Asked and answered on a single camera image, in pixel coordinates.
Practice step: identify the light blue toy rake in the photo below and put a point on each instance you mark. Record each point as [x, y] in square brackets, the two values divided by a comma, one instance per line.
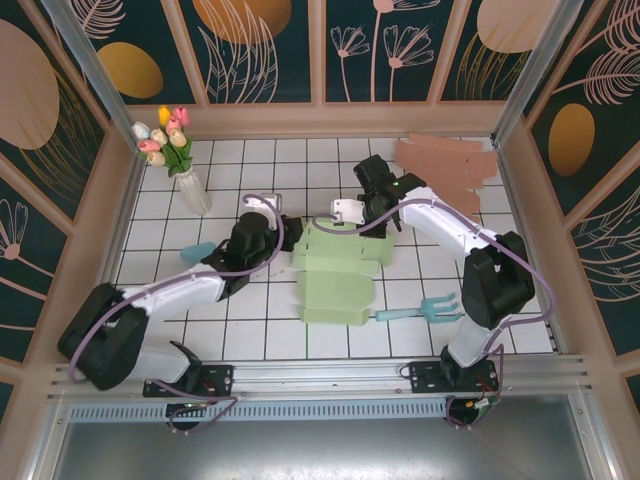
[435, 307]

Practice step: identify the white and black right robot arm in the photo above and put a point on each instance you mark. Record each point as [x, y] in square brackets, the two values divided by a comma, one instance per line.
[450, 225]

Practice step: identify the aluminium frame post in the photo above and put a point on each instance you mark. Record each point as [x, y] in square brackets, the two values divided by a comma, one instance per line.
[89, 65]
[534, 75]

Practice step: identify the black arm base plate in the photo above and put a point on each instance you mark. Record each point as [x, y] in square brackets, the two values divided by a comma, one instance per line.
[425, 377]
[220, 377]

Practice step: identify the light blue toy trowel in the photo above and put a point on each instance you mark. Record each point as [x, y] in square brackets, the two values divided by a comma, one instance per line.
[195, 253]

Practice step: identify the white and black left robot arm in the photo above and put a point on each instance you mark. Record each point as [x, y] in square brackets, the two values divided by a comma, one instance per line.
[175, 295]

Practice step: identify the aluminium mounting rail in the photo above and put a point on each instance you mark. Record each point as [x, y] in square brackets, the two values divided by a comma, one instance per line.
[325, 375]

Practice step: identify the artificial tulip bouquet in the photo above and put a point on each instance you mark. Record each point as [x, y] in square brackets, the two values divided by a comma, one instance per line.
[167, 142]

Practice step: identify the grey metal sheet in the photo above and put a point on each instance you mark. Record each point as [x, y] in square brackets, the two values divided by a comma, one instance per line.
[325, 450]

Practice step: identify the green paper box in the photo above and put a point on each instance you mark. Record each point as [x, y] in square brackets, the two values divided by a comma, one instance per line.
[340, 280]

